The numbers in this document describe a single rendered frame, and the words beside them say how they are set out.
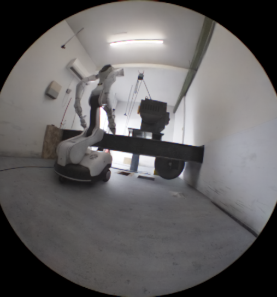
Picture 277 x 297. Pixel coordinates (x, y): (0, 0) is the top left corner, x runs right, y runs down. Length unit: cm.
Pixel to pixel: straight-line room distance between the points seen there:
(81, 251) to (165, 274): 30
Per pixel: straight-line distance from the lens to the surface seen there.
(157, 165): 201
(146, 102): 209
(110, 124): 118
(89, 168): 95
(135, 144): 159
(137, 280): 41
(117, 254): 46
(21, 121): 209
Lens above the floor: 38
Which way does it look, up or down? 4 degrees up
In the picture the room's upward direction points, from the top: 9 degrees clockwise
